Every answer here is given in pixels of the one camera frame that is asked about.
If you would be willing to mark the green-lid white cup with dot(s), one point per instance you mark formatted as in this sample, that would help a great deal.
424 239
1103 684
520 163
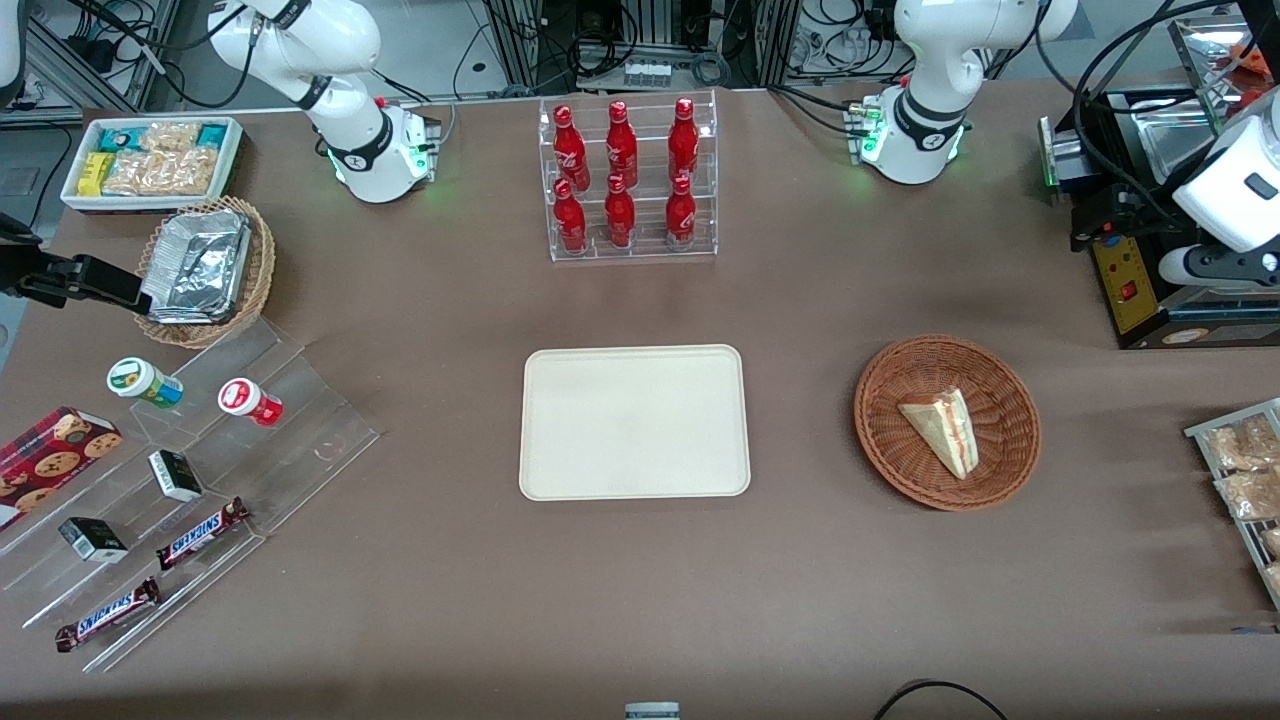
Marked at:
135 377

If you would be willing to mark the stainless steel tray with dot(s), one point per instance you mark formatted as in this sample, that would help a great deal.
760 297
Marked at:
1205 55

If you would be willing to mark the clear bag of crackers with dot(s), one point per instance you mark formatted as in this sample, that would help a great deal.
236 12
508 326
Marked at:
1245 445
1250 495

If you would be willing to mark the white power strip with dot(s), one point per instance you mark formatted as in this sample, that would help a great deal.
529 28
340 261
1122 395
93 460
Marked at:
648 74

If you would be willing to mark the Snickers bar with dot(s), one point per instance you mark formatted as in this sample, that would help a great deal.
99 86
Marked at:
108 615
200 535

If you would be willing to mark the small grey device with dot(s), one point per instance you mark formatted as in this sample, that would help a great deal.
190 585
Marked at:
652 712

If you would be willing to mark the brown wicker basket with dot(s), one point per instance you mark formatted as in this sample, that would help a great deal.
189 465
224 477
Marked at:
890 440

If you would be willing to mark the teal snack packet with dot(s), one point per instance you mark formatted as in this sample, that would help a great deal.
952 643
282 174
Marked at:
212 135
122 138

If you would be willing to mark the small rice cracker bag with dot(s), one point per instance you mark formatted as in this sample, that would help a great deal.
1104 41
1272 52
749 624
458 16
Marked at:
170 136

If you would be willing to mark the white plastic snack bin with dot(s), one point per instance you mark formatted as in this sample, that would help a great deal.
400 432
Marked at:
72 195

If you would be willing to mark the yellow snack packet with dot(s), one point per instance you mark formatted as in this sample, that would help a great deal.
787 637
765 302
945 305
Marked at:
94 174

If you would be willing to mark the cream plastic tray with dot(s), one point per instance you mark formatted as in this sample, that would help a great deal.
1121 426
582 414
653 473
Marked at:
634 422

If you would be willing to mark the aluminium frame rack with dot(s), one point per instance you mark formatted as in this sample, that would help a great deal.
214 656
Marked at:
60 60

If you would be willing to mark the white-black left gripper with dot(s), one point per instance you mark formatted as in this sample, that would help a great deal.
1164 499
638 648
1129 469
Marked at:
1128 212

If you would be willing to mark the red chocolate chip cookie box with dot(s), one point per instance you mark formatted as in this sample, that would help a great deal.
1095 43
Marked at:
50 460

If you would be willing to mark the black machine with yellow panel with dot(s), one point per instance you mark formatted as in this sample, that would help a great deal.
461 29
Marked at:
1130 290

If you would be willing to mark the red-lid cup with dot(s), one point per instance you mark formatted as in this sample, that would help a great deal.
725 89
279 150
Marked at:
245 398

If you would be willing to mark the clear acrylic stepped shelf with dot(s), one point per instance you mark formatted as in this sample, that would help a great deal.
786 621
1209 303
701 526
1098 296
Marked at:
300 440

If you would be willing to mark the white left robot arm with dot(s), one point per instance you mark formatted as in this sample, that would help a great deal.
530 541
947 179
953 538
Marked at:
930 60

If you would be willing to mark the black box with green light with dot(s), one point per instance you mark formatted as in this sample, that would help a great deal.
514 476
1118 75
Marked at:
1060 160

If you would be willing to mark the clear acrylic bottle rack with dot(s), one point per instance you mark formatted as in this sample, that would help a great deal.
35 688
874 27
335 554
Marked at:
645 250

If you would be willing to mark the triangular sandwich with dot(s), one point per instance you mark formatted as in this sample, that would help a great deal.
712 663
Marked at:
945 432

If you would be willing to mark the stack of aluminium foil trays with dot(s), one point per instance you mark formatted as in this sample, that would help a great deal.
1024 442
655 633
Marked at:
195 265

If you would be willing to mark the light wicker basket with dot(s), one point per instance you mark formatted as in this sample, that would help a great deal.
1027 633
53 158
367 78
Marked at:
258 270

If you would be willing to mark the large rice cracker bag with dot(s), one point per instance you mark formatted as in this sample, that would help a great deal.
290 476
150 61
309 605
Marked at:
165 172

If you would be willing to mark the red cola bottle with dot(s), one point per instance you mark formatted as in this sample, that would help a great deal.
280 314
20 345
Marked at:
622 145
620 218
570 150
570 222
681 215
683 140

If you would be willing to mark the small black box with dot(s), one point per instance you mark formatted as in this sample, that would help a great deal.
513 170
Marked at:
92 540
176 476

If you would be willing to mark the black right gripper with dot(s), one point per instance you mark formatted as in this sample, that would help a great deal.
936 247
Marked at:
30 272

